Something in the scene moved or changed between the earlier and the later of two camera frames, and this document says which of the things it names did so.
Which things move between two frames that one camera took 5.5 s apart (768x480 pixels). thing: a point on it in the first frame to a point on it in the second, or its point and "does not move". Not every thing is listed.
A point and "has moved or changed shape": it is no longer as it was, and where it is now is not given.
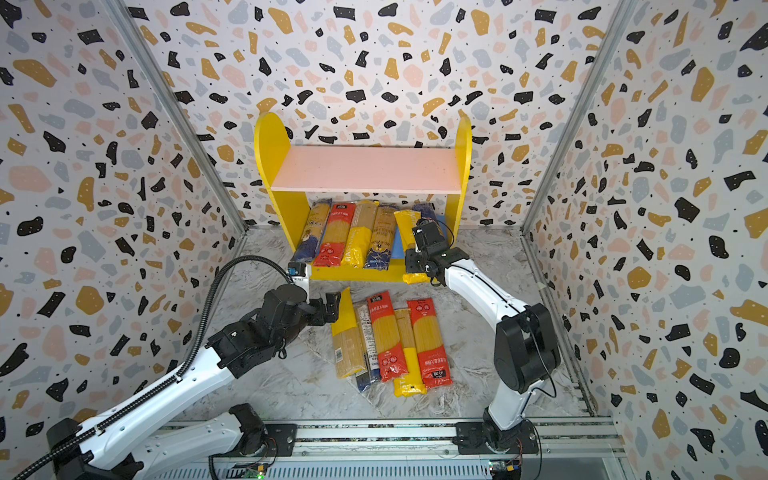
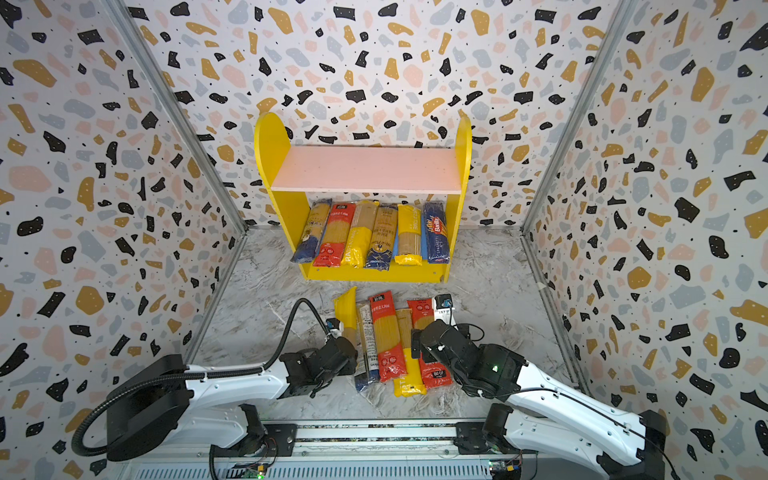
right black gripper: x=424 y=244 to x=428 y=336
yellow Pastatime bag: x=407 y=220 has moved or changed shape
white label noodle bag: x=368 y=367 does not move
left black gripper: x=322 y=316 to x=351 y=365
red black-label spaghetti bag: x=337 y=228 does not move
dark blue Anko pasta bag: x=312 y=234 does not move
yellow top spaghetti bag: x=347 y=347 does not move
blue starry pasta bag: x=379 y=253 does not move
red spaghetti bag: x=388 y=344 does not move
